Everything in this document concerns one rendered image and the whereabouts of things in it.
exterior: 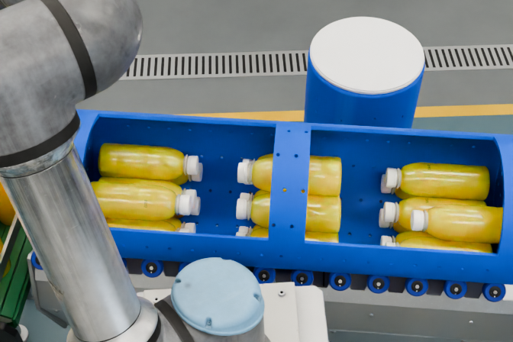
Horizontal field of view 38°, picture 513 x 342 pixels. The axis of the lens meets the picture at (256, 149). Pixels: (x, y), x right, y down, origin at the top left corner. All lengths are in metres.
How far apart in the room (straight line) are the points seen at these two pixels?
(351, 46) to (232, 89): 1.43
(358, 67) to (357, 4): 1.92
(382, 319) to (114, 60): 0.97
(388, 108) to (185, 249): 0.66
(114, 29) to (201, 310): 0.38
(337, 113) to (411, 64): 0.21
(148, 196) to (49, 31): 0.71
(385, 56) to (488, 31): 1.87
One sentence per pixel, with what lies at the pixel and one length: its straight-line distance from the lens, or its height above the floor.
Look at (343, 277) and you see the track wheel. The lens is 1.51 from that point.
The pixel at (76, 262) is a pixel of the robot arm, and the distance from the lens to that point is 0.85.
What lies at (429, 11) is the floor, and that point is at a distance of 3.74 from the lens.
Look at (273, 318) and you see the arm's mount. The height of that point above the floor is 1.18.
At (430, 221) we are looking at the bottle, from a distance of 1.42.
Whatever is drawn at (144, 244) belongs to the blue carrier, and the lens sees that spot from 1.40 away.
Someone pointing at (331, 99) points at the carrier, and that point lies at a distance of 1.81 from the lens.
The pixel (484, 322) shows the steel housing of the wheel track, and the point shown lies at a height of 0.88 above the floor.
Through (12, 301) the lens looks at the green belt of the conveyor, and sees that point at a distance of 1.64.
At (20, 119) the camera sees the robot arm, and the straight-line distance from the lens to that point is 0.76.
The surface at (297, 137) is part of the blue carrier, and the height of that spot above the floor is 1.23.
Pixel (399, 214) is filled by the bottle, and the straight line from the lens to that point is 1.49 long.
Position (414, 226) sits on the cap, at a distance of 1.42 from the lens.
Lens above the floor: 2.24
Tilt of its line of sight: 48 degrees down
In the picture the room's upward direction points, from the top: straight up
